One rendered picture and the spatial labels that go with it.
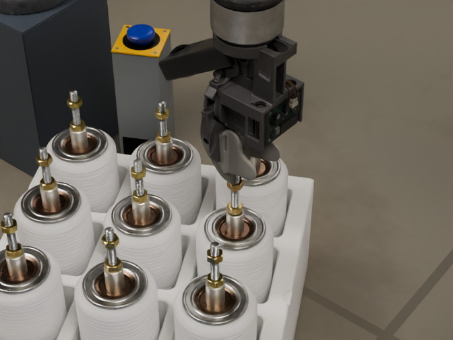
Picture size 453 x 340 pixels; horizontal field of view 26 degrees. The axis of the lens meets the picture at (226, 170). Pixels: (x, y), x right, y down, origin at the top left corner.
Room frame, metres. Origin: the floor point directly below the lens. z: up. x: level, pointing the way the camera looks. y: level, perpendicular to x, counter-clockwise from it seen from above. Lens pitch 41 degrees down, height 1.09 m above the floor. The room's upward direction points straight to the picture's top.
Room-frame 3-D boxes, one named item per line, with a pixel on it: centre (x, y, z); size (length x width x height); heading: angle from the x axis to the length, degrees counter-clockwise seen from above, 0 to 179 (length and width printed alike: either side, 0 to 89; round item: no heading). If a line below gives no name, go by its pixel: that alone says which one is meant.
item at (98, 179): (1.03, 0.20, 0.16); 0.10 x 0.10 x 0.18
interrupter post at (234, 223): (0.86, -0.01, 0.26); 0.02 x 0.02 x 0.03
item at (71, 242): (0.91, 0.22, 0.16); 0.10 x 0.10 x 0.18
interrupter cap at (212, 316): (0.75, 0.01, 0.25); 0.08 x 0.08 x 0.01
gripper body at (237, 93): (0.85, -0.03, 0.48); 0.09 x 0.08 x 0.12; 49
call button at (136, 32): (1.19, 0.12, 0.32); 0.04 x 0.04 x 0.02
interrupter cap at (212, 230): (0.86, -0.01, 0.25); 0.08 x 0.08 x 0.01
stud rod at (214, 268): (0.75, 0.01, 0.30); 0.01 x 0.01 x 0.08
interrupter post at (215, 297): (0.75, 0.01, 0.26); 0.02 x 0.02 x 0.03
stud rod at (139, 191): (0.89, 0.11, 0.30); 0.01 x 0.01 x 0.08
